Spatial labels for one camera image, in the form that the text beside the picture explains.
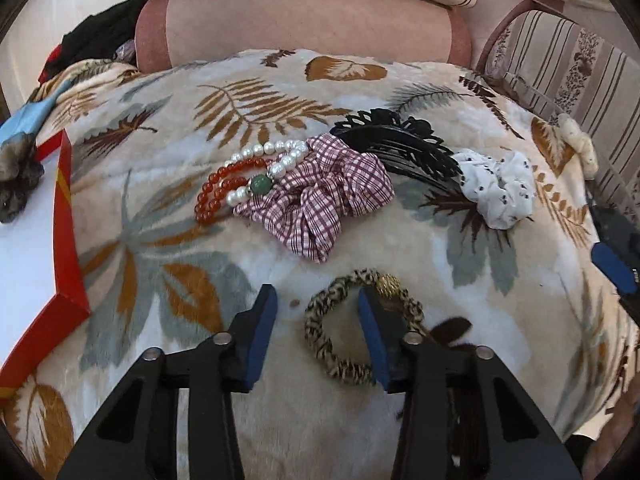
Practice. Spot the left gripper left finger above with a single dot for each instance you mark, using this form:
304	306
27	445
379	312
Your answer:
251	332

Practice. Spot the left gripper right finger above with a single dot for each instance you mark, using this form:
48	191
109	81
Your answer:
383	330

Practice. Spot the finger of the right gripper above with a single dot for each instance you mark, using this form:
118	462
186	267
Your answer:
613	267

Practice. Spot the dark grey mesh scrunchie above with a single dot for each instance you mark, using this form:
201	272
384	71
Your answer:
20	174

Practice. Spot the leaf pattern plush blanket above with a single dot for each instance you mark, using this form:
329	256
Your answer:
193	187

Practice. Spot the white dotted scrunchie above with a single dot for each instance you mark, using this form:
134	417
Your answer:
581	143

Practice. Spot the white cherry print scrunchie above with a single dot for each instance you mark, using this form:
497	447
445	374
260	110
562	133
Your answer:
502	189

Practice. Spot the red plaid scrunchie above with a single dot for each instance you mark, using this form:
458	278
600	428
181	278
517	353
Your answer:
304	209

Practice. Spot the black hair claw clip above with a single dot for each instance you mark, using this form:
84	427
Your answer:
406	146

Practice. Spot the red framed white tray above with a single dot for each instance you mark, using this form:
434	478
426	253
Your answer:
43	298

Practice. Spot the light blue cloth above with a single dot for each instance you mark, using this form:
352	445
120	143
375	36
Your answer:
32	115

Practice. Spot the pink bolster pillow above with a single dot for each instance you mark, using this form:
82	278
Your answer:
170	33

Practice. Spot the black red clothing pile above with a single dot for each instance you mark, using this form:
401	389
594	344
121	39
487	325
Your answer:
98	36

